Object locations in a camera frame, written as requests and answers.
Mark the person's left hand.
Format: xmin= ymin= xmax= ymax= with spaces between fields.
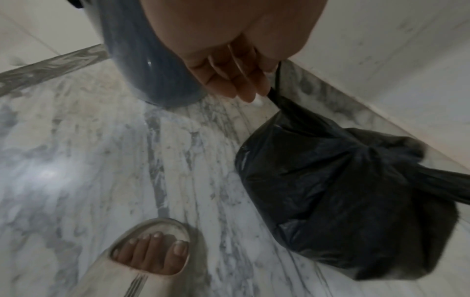
xmin=141 ymin=0 xmax=329 ymax=104

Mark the dark round trash bin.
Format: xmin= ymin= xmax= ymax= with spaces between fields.
xmin=67 ymin=0 xmax=211 ymax=109

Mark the black plastic garbage bag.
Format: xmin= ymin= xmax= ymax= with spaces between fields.
xmin=234 ymin=59 xmax=470 ymax=281

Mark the person's left foot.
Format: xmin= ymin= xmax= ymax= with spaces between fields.
xmin=111 ymin=231 xmax=190 ymax=275

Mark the person's left white slipper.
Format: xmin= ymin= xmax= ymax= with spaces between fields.
xmin=68 ymin=217 xmax=206 ymax=297

